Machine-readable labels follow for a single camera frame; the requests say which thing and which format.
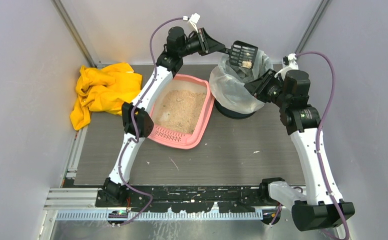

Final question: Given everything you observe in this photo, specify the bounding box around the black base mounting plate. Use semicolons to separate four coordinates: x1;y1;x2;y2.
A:
95;185;278;213

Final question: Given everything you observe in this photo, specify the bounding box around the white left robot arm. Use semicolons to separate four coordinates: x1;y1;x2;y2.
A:
95;27;232;207

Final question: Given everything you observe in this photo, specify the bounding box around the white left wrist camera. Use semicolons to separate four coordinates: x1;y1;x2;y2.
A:
186;13;201;33

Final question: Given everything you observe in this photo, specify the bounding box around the black trash bin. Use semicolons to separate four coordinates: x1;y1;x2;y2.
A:
214;100;255;120

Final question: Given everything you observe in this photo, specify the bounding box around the beige cat litter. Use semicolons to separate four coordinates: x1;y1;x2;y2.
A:
154;90;206;134

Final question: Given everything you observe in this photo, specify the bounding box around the yellow cloth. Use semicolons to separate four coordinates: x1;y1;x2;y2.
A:
70;62;142;131

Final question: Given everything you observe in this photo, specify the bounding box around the aluminium rail frame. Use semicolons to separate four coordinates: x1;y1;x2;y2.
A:
43;127;350;240

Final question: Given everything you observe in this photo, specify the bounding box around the white plastic bin liner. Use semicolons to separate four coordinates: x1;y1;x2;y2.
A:
209;50;273;115

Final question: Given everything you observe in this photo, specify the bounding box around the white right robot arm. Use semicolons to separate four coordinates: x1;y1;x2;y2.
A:
245;69;355;232

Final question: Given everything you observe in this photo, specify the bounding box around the black litter scoop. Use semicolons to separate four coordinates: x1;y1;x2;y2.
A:
228;40;258;68

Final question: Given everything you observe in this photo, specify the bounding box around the pink litter box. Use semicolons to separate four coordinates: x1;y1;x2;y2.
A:
148;74;214;150

